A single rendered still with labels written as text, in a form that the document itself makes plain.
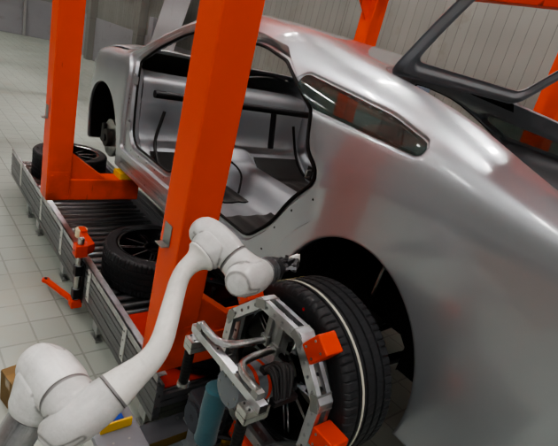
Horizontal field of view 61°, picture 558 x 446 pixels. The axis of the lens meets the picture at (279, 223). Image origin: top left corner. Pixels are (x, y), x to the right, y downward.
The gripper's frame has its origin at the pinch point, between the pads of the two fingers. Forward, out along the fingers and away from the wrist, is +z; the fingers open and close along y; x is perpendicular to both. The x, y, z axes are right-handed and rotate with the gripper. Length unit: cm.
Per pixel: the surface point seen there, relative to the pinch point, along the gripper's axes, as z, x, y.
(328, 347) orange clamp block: -21.3, -20.5, 21.6
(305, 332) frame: -16.6, -19.2, 12.2
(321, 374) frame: -17.2, -31.6, 18.7
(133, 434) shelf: -21, -72, -53
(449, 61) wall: 476, 169, -9
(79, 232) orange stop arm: 71, -19, -185
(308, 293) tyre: -4.3, -10.1, 7.8
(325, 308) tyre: -6.8, -13.4, 15.1
